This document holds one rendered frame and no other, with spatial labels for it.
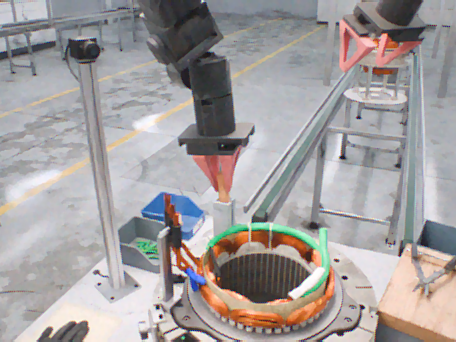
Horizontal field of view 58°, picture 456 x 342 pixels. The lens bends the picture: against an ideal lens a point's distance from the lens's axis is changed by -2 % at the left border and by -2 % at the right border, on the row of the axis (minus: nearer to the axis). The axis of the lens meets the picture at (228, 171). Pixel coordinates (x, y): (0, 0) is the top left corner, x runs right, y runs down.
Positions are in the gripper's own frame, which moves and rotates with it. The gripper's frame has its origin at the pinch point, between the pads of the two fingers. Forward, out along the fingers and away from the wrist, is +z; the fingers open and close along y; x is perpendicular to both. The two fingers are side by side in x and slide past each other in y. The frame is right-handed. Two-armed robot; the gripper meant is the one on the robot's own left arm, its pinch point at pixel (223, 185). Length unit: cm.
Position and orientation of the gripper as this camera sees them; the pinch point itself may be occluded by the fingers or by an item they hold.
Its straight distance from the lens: 65.8
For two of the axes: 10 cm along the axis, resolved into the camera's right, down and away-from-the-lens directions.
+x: -2.6, 4.3, -8.7
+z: 1.0, 9.0, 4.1
